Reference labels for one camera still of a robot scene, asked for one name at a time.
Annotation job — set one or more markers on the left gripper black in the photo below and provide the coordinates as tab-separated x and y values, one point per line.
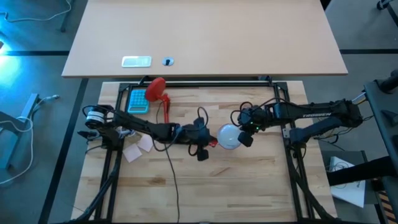
199	133

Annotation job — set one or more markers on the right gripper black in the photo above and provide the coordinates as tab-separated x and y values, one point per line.
253	119

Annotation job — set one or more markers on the light blue upturned bowl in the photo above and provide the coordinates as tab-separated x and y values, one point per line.
228	137

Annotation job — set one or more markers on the red desk lamp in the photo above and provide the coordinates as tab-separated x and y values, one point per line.
156	88

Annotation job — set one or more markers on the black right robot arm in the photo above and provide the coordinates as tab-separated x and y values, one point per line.
311	112

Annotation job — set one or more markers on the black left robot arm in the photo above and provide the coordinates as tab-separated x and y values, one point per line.
140	126

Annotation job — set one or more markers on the pink paper note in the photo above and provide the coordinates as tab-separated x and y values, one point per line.
132	153
145	143

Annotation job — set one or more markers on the blue calculator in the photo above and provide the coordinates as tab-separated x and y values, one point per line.
136	102

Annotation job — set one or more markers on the black metal beam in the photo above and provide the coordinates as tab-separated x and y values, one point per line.
357	172

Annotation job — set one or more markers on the silver metal rod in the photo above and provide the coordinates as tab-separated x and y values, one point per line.
356	99

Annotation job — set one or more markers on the beige wooden desk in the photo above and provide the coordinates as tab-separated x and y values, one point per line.
202	31

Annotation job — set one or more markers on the white paper sheet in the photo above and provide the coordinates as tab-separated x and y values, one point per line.
351	193

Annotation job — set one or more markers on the yellow black striped tape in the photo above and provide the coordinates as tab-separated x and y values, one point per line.
385	205

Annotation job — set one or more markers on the black cylinder object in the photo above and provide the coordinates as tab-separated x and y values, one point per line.
390	84

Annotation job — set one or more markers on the grey metal table leg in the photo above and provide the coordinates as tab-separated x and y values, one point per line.
26	112

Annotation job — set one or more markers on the black chair base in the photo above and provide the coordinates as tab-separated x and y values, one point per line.
382	4

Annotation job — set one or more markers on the grey desk leg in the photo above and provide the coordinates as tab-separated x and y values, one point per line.
65	21

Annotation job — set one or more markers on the black metal table frame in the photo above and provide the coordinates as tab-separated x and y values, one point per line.
217	84

